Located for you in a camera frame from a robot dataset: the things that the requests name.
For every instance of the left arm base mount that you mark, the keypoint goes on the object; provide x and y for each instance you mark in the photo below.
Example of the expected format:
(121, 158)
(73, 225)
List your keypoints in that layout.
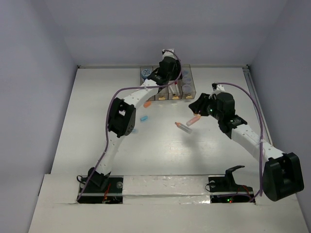
(112, 193)

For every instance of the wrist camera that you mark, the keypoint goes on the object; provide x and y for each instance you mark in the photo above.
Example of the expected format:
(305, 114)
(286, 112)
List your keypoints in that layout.
(217, 88)
(168, 53)

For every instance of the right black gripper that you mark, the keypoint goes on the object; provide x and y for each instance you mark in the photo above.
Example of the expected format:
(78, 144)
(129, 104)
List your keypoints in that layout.
(200, 103)

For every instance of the red cap whiteboard marker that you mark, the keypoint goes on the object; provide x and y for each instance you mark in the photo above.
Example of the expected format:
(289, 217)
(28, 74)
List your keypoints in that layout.
(176, 88)

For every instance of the clear drawer bin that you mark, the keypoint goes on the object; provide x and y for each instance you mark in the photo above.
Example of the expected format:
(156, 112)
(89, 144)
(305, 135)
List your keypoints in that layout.
(191, 95)
(148, 85)
(172, 75)
(160, 94)

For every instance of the clear jar of rubber bands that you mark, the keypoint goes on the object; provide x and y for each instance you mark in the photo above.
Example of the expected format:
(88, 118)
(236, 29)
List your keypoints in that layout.
(185, 72)

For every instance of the clear highlighter orange tip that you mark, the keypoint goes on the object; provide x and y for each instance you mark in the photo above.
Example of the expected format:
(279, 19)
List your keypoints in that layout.
(183, 127)

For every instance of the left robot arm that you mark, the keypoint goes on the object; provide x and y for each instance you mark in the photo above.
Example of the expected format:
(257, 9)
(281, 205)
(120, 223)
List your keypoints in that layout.
(121, 114)

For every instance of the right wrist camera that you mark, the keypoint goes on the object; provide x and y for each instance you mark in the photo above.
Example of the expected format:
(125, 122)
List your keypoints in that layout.
(217, 88)

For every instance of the blue slime jar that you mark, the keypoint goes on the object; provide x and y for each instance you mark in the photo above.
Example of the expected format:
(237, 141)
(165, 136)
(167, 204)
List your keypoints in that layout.
(145, 73)

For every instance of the blue highlighter cap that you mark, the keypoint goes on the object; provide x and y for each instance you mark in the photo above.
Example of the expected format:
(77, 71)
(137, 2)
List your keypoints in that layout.
(144, 118)

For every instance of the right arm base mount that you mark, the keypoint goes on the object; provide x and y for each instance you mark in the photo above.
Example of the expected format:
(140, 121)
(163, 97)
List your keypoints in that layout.
(224, 189)

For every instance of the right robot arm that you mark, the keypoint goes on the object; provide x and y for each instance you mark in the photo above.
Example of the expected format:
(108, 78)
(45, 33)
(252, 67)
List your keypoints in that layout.
(280, 173)

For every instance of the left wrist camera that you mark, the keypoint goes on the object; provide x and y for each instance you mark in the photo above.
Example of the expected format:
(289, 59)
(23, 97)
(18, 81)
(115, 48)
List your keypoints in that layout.
(168, 53)

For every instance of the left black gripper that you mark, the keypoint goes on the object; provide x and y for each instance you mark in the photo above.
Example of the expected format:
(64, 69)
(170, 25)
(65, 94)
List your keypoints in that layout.
(176, 70)

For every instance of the orange highlighter cap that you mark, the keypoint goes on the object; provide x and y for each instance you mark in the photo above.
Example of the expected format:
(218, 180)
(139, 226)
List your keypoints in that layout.
(147, 104)

